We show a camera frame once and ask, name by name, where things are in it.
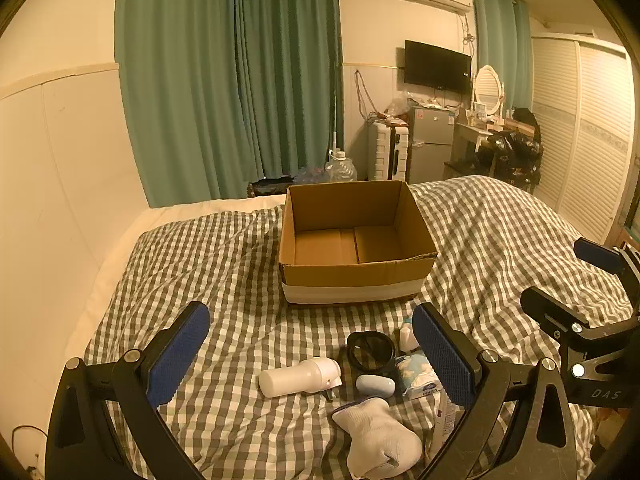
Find wide green curtain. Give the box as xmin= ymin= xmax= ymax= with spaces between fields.
xmin=114 ymin=0 xmax=243 ymax=208

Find white oval mirror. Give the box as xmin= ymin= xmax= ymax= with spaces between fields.
xmin=472 ymin=65 xmax=505 ymax=117

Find blue white tissue pack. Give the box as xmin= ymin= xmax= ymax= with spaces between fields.
xmin=395 ymin=351 xmax=442 ymax=401

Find clear water jug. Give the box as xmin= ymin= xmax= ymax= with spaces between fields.
xmin=325 ymin=149 xmax=358 ymax=183

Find silver small fridge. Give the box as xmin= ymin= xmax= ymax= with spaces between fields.
xmin=407 ymin=106 xmax=456 ymax=184

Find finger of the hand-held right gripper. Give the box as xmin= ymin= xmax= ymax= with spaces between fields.
xmin=573 ymin=237 xmax=626 ymax=276
xmin=520 ymin=286 xmax=591 ymax=343

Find hanging wall cable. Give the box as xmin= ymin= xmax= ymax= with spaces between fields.
xmin=354 ymin=70 xmax=381 ymax=121

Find bag of plastic bottles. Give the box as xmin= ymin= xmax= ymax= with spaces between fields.
xmin=292 ymin=164 xmax=331 ymax=186

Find black floor cable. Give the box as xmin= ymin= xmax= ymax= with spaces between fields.
xmin=10 ymin=425 xmax=51 ymax=461

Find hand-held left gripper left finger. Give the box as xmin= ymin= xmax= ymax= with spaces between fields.
xmin=45 ymin=301 xmax=211 ymax=480

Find white suitcase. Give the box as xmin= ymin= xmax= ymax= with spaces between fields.
xmin=366 ymin=121 xmax=412 ymax=182

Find white dressing table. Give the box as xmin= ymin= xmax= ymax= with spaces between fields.
xmin=442 ymin=122 xmax=506 ymax=181

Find grey checked blanket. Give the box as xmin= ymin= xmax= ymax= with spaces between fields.
xmin=82 ymin=175 xmax=640 ymax=480

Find black round lens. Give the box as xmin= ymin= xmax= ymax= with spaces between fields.
xmin=346 ymin=331 xmax=397 ymax=377

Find white curtain wand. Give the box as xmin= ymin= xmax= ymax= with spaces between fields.
xmin=327 ymin=60 xmax=337 ymax=151

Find pale blue oval case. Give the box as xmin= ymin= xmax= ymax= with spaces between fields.
xmin=355 ymin=374 xmax=396 ymax=398

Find black wall television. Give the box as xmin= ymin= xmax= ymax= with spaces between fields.
xmin=404 ymin=39 xmax=473 ymax=95

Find white louvred wardrobe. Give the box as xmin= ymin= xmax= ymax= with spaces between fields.
xmin=530 ymin=30 xmax=636 ymax=246

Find narrow green curtain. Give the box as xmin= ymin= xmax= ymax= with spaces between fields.
xmin=472 ymin=0 xmax=533 ymax=111

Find white sock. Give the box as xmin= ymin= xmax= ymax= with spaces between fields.
xmin=331 ymin=396 xmax=424 ymax=480

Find white cylindrical bottle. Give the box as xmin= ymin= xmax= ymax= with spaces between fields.
xmin=258 ymin=356 xmax=342 ymax=400

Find dark bag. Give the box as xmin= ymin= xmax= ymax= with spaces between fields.
xmin=247 ymin=176 xmax=293 ymax=198

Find white printed tube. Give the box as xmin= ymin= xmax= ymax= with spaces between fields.
xmin=425 ymin=390 xmax=466 ymax=461

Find black garbage bags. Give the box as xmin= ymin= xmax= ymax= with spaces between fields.
xmin=475 ymin=107 xmax=543 ymax=193

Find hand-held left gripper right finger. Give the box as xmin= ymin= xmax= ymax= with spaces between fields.
xmin=411 ymin=302 xmax=601 ymax=480

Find brown cardboard box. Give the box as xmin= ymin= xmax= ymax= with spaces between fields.
xmin=278 ymin=180 xmax=440 ymax=306

